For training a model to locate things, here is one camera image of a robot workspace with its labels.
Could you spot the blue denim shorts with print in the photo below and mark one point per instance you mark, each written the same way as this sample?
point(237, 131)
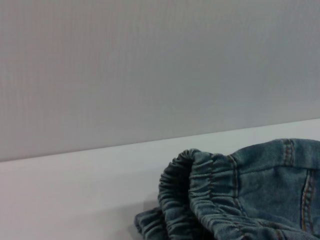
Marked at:
point(250, 200)

